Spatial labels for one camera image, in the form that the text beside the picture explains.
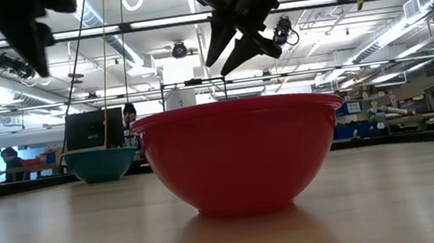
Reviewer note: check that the person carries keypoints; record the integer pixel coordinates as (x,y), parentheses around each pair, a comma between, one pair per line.
(130,120)
(12,163)

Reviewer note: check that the blue storage bins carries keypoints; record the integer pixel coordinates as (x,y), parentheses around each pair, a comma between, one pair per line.
(358,128)

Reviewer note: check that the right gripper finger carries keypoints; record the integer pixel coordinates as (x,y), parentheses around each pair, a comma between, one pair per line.
(244,55)
(221,41)

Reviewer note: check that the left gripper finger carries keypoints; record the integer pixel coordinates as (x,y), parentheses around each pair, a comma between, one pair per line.
(38,57)

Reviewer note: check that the teal plastic bowl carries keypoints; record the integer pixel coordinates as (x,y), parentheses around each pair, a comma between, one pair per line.
(100,165)

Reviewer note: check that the black ceiling camera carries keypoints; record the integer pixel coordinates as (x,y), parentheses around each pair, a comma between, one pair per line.
(179,50)
(282,31)
(14,64)

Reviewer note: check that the red plastic bowl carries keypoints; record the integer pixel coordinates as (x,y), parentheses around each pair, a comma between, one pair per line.
(242,156)

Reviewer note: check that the black metal rack frame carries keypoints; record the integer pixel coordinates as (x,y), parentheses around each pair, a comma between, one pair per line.
(193,82)

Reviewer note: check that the black computer monitor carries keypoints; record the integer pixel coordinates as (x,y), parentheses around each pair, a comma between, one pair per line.
(92,129)

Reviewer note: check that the white cylinder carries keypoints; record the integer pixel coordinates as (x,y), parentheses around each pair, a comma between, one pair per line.
(180,99)

